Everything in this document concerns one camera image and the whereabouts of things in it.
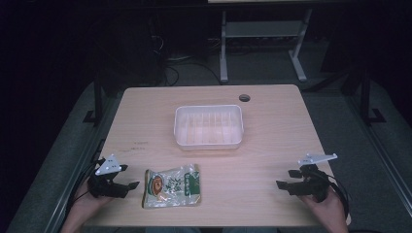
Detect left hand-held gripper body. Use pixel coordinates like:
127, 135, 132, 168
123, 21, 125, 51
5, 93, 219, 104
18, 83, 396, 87
86, 153, 130, 199

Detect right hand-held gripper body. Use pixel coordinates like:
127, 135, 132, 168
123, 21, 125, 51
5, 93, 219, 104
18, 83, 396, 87
290, 152, 338, 204

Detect green and white snack packet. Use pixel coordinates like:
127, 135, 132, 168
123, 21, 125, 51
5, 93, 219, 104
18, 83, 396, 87
141, 163, 202, 210

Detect white plastic container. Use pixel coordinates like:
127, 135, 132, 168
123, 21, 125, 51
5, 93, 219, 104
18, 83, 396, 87
173, 104, 245, 151

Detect person's left hand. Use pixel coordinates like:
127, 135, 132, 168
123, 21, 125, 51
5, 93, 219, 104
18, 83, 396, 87
65, 182, 115, 225

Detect person's right hand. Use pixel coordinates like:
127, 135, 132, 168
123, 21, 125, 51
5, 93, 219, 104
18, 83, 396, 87
298, 186, 351, 233

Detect black metal stand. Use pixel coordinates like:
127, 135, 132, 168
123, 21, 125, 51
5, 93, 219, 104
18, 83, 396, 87
83, 80, 105, 126
359, 69, 387, 126

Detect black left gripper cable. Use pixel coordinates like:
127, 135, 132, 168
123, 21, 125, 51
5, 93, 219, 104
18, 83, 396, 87
65, 139, 106, 215

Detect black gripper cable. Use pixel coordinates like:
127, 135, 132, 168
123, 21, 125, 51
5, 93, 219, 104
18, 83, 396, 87
319, 173, 352, 219
65, 139, 106, 215

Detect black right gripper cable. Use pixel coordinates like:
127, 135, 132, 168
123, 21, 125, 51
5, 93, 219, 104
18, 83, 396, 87
319, 173, 352, 219

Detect grey metal rail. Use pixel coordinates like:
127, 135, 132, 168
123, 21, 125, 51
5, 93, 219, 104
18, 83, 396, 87
43, 93, 123, 233
344, 95, 412, 208

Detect black floor cables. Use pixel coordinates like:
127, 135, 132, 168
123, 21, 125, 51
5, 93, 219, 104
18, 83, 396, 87
152, 35, 223, 87

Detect white metal desk frame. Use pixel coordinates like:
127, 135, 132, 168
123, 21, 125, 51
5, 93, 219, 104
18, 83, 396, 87
219, 9, 313, 83

